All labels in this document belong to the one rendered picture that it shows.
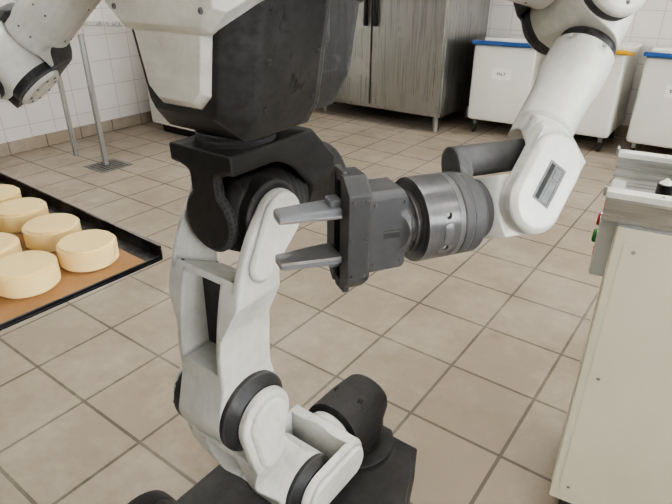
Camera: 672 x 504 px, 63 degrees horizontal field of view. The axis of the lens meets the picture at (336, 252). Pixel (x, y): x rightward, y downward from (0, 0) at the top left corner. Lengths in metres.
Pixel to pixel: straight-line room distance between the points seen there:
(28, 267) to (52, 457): 1.44
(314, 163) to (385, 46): 4.23
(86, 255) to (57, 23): 0.57
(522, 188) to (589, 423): 0.93
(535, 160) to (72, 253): 0.44
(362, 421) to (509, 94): 3.90
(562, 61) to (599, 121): 4.08
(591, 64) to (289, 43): 0.35
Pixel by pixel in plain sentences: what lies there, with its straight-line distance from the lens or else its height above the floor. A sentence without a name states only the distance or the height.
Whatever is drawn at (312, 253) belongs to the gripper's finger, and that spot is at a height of 1.03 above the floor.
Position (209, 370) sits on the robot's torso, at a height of 0.71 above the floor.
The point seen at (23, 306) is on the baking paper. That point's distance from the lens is 0.49.
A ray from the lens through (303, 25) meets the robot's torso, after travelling 0.75.
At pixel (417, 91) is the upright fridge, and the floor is 0.35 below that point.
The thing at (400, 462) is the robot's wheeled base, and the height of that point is 0.17.
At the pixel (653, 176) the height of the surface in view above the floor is 0.85.
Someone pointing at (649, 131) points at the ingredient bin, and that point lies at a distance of 4.71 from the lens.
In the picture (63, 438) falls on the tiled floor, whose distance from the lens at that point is 1.96.
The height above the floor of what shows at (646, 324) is 0.64.
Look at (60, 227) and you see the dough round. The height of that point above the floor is 1.06.
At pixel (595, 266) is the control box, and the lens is 1.28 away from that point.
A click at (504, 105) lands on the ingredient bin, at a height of 0.27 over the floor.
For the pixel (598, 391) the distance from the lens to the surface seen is 1.38.
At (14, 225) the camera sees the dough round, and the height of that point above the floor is 1.05.
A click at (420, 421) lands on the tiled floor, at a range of 1.84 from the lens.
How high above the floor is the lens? 1.27
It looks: 27 degrees down
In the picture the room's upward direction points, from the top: straight up
